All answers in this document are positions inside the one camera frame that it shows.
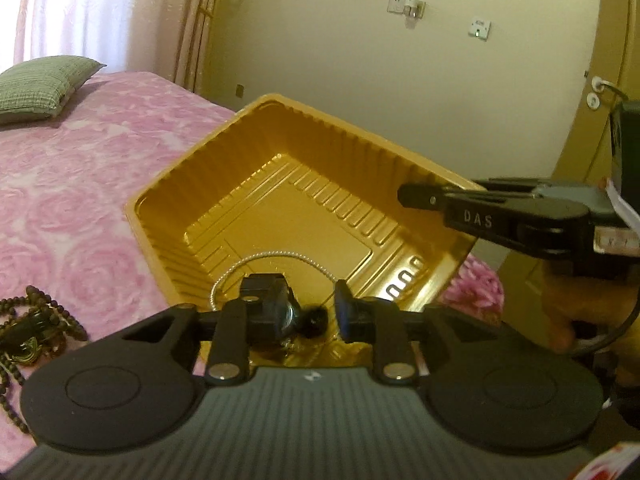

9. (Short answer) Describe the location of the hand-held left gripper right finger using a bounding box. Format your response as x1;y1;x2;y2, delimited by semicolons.
334;280;496;386

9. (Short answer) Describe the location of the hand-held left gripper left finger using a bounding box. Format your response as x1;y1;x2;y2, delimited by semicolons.
122;272;301;386

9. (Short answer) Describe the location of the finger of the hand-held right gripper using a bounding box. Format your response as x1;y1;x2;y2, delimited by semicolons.
472;177;551;193
398;183;593;261

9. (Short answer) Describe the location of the silver chain necklace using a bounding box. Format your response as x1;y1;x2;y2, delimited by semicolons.
210;250;333;341

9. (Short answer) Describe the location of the gold plastic tray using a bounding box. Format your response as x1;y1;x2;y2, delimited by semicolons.
124;92;488;376

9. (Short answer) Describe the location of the dark brown bead bracelet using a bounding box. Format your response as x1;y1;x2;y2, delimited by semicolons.
0;285;88;343

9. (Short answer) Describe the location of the small brown bead necklace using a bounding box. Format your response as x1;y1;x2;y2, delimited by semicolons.
0;352;32;437

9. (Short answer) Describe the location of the person's right hand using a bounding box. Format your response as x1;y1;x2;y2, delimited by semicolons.
542;272;583;353

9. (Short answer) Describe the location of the yellow wooden door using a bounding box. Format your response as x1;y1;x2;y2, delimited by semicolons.
502;0;640;306

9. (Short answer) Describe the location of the pink floral bed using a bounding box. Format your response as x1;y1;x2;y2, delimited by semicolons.
0;71;506;461

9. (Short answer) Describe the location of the dark green pendant ornament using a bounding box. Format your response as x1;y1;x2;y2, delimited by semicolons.
0;310;68;367

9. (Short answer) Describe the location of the red white fabric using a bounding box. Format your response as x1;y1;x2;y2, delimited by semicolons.
567;440;640;480

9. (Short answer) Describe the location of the beige drape curtain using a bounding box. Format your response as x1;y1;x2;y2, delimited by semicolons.
127;0;242;107

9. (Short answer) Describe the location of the green checked pillow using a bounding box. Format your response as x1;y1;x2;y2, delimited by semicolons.
0;55;107;126

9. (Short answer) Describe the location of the sheer pink curtain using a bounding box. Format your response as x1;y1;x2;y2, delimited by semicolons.
0;0;143;77

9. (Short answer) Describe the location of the silver door handle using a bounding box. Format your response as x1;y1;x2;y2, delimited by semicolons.
590;75;630;111

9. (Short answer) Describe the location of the black cable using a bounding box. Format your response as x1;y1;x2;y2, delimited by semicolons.
572;300;640;357

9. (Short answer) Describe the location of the wall outlet with plug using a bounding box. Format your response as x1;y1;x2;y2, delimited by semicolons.
387;0;427;29

